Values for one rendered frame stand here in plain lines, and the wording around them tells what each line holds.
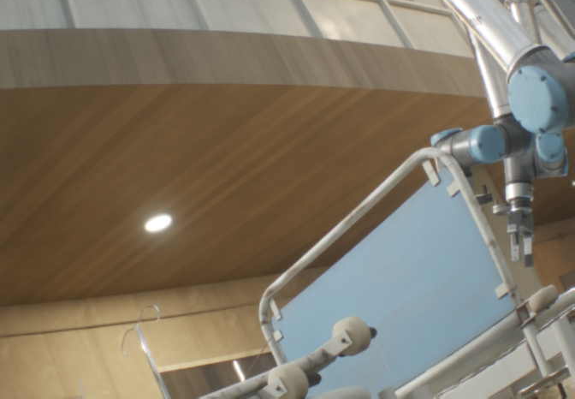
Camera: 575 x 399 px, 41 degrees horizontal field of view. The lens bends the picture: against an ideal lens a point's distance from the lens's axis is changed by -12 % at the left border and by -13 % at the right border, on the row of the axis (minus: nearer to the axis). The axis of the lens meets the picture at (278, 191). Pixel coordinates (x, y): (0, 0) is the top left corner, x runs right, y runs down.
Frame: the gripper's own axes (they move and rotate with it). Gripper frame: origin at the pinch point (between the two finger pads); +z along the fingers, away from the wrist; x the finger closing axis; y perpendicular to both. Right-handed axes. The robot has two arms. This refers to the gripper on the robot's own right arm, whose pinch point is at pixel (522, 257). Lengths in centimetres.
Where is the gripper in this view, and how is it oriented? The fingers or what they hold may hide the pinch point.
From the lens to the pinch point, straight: 245.4
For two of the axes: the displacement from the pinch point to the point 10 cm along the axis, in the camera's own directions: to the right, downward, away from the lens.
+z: -0.1, 9.6, -2.7
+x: 5.8, 2.2, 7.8
